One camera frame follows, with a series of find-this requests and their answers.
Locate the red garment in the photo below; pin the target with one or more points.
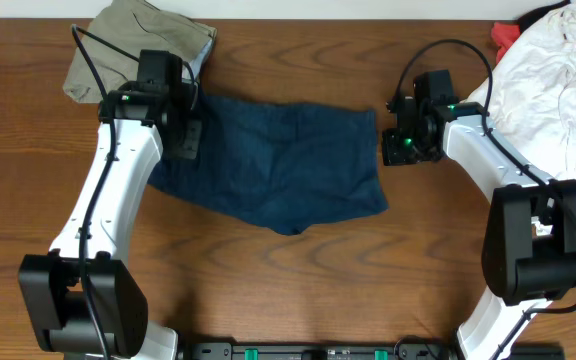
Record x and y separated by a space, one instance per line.
504 35

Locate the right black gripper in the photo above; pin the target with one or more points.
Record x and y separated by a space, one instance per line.
394 148

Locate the navy blue shorts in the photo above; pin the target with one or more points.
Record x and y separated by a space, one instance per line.
283 167

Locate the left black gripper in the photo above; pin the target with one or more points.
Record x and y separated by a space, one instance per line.
188 134

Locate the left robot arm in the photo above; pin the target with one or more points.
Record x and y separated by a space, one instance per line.
81 299

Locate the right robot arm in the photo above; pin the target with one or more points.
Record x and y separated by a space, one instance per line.
529 249

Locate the black garment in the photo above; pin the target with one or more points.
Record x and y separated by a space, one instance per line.
528 19

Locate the folded khaki shorts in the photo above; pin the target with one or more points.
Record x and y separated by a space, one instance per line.
136 25

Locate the white patterned shirt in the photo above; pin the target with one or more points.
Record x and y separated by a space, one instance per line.
533 93

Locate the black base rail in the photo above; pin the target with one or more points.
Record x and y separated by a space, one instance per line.
406 350

